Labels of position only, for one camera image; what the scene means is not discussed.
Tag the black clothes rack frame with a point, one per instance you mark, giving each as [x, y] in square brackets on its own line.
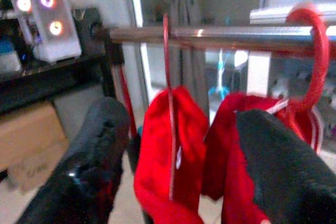
[114, 51]

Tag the black shelf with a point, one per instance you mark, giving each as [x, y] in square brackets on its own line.
[39, 82]

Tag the thin red hanger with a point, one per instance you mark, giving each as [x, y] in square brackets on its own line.
[166, 51]

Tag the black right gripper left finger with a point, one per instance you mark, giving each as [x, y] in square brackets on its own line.
[86, 161]

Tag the grey curtain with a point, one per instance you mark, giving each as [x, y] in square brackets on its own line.
[183, 6]

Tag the red clothes hanger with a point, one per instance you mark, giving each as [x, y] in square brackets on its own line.
[320, 58]

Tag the red t-shirt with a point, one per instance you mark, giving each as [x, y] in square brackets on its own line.
[157, 142]

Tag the silver clothes rail rod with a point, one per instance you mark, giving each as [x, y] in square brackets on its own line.
[236, 36]

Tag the red jacket white stripes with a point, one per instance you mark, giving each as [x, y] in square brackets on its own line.
[223, 142]

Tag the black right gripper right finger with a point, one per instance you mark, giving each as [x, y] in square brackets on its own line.
[288, 176]

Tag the cardboard box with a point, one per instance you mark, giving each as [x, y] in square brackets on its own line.
[29, 134]

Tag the white computer case lit fans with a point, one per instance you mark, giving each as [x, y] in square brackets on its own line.
[60, 48]

